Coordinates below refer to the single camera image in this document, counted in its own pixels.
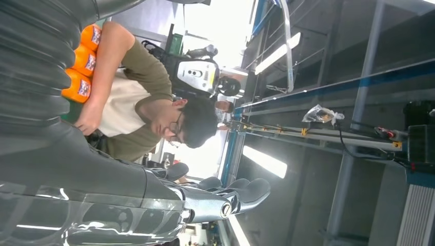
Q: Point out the black white humanoid robot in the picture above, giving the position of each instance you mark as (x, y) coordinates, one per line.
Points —
(197, 76)

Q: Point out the eyeglasses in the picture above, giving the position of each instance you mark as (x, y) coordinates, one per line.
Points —
(175, 128)

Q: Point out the aluminium rail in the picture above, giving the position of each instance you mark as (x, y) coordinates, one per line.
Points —
(323, 135)

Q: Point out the white ribbed panel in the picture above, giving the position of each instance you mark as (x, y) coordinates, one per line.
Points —
(416, 217)

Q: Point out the orange bottle with label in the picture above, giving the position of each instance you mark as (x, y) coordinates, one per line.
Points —
(85, 61)
(77, 87)
(91, 37)

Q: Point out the person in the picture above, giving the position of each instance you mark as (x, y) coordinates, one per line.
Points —
(224, 107)
(136, 112)

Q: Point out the ceiling light strip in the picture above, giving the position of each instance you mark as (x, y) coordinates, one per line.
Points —
(265, 162)
(238, 231)
(277, 54)

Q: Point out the crumpled clear plastic bag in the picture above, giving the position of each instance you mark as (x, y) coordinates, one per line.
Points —
(321, 114)

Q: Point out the black equipment box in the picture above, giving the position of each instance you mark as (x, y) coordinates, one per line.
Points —
(421, 135)

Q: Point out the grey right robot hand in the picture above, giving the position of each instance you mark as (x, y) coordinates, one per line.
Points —
(85, 166)

